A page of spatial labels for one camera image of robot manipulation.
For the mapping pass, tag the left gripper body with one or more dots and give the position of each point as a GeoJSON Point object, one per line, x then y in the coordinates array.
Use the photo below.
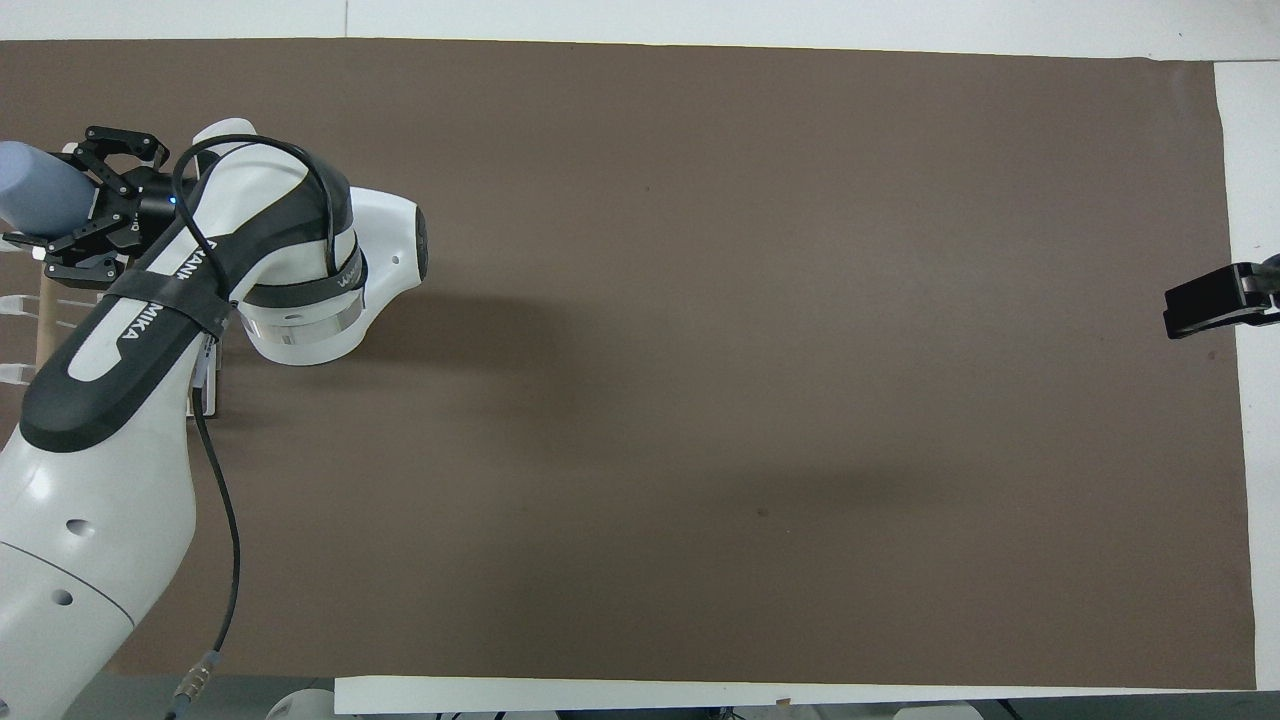
{"type": "Point", "coordinates": [155, 208]}

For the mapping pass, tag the blue-grey cup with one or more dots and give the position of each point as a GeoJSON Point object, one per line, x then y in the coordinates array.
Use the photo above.
{"type": "Point", "coordinates": [40, 190]}

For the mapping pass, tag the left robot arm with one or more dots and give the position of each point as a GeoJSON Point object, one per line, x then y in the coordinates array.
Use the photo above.
{"type": "Point", "coordinates": [100, 480]}

